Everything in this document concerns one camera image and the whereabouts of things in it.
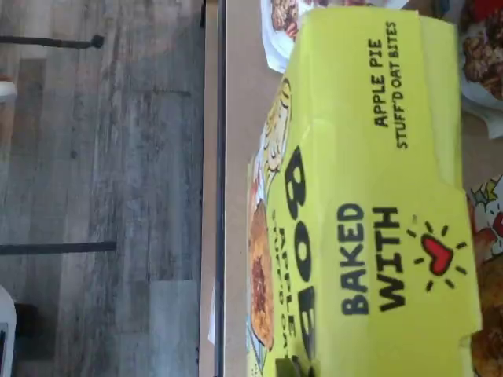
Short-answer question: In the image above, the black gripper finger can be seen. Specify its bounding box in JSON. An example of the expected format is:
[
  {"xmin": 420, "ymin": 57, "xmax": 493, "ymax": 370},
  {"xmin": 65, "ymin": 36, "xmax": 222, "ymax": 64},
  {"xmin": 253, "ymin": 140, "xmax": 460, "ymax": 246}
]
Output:
[{"xmin": 274, "ymin": 357, "xmax": 296, "ymax": 377}]

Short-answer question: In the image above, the green Bobo's apple pie box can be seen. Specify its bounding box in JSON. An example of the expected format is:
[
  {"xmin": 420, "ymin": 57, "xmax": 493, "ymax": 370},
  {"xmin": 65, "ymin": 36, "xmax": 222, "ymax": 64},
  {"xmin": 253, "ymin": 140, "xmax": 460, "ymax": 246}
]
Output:
[
  {"xmin": 244, "ymin": 7, "xmax": 486, "ymax": 377},
  {"xmin": 467, "ymin": 174, "xmax": 503, "ymax": 377}
]

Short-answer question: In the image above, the black metal shelf rack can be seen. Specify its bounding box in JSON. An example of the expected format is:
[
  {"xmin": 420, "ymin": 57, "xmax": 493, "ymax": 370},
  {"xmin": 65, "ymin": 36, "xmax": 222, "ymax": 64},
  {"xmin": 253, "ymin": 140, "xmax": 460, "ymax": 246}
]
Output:
[{"xmin": 197, "ymin": 0, "xmax": 229, "ymax": 377}]

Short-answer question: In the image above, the black stand leg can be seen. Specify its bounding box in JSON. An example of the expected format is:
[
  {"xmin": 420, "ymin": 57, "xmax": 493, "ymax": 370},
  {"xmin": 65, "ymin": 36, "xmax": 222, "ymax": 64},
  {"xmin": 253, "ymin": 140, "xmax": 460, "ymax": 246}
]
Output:
[
  {"xmin": 0, "ymin": 34, "xmax": 105, "ymax": 50},
  {"xmin": 0, "ymin": 240, "xmax": 117, "ymax": 256}
]

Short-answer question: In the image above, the red label granola bag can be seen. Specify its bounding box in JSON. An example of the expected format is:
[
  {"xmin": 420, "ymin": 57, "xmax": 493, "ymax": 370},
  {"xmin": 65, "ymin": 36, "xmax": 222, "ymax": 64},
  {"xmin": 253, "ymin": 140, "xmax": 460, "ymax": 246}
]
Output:
[{"xmin": 259, "ymin": 0, "xmax": 412, "ymax": 76}]

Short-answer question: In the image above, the white granola bag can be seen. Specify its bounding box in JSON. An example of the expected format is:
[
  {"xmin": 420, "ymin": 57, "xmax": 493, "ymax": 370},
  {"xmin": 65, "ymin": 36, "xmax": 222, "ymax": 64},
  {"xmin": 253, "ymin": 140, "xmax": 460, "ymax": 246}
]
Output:
[{"xmin": 457, "ymin": 0, "xmax": 503, "ymax": 140}]

